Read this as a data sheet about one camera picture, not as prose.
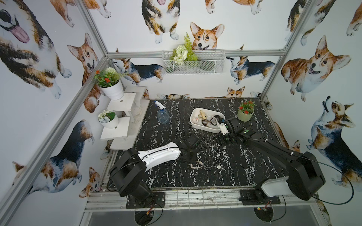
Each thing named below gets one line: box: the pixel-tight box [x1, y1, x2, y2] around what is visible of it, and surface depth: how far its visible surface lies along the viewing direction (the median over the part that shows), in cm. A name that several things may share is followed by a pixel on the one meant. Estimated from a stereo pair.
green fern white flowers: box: [169, 32, 198, 66], surface depth 82 cm
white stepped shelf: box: [99, 86, 151, 151], surface depth 96 cm
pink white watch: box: [191, 116, 199, 125], surface depth 109 cm
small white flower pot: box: [98, 109, 119, 129], surface depth 81 cm
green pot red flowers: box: [237, 99, 256, 122], surface depth 102 cm
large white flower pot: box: [94, 66, 124, 101], surface depth 85 cm
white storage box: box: [189, 107, 226, 134], surface depth 108 cm
